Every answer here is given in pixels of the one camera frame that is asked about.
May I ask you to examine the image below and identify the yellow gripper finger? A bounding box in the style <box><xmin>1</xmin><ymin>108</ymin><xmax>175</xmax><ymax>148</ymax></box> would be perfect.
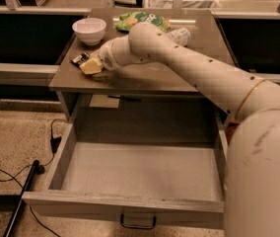
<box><xmin>80</xmin><ymin>58</ymin><xmax>103</xmax><ymax>75</ymax></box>

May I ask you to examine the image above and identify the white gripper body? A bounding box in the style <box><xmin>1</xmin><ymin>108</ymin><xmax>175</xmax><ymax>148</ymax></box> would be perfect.
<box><xmin>91</xmin><ymin>40</ymin><xmax>118</xmax><ymax>71</ymax></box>

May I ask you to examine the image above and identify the black rxbar chocolate bar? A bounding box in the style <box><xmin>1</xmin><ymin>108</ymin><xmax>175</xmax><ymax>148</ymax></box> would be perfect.
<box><xmin>71</xmin><ymin>52</ymin><xmax>90</xmax><ymax>67</ymax></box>

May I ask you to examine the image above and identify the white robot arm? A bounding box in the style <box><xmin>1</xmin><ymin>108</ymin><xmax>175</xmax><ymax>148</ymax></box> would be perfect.
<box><xmin>81</xmin><ymin>23</ymin><xmax>280</xmax><ymax>237</ymax></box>

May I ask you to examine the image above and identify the open grey top drawer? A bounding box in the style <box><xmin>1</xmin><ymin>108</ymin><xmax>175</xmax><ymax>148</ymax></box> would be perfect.
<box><xmin>23</xmin><ymin>109</ymin><xmax>225</xmax><ymax>229</ymax></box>

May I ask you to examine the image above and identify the white bowl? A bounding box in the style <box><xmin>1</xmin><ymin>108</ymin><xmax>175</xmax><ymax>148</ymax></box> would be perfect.
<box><xmin>72</xmin><ymin>18</ymin><xmax>106</xmax><ymax>45</ymax></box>

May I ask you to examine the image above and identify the white paper under tabletop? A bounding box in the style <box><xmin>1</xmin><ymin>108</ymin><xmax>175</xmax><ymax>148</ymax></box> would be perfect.
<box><xmin>89</xmin><ymin>95</ymin><xmax>119</xmax><ymax>109</ymax></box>

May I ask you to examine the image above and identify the green chip bag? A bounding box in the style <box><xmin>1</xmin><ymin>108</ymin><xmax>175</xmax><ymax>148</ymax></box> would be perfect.
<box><xmin>115</xmin><ymin>12</ymin><xmax>171</xmax><ymax>32</ymax></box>

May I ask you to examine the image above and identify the grey wooden cabinet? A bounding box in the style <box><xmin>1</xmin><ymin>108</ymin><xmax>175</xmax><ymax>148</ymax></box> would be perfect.
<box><xmin>48</xmin><ymin>8</ymin><xmax>240</xmax><ymax>143</ymax></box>

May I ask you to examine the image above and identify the clear plastic water bottle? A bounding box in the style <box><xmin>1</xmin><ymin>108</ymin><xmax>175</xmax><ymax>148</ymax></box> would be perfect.
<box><xmin>168</xmin><ymin>28</ymin><xmax>191</xmax><ymax>46</ymax></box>

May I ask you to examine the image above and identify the black pole on floor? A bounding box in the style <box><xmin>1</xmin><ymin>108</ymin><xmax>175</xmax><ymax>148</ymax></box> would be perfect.
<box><xmin>3</xmin><ymin>160</ymin><xmax>39</xmax><ymax>237</ymax></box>

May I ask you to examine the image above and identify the orange backpack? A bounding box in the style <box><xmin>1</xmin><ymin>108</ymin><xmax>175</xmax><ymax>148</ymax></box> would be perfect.
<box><xmin>226</xmin><ymin>121</ymin><xmax>238</xmax><ymax>142</ymax></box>

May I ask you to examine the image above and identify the black power cable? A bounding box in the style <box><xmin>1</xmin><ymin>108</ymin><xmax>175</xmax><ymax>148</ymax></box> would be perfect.
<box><xmin>0</xmin><ymin>118</ymin><xmax>68</xmax><ymax>237</ymax></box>

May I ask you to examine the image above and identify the metal railing frame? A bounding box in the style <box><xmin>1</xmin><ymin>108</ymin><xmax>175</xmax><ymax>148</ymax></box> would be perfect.
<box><xmin>0</xmin><ymin>0</ymin><xmax>280</xmax><ymax>87</ymax></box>

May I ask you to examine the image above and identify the black drawer handle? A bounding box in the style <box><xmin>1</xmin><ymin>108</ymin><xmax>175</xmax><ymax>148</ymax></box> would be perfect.
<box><xmin>119</xmin><ymin>213</ymin><xmax>157</xmax><ymax>230</ymax></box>

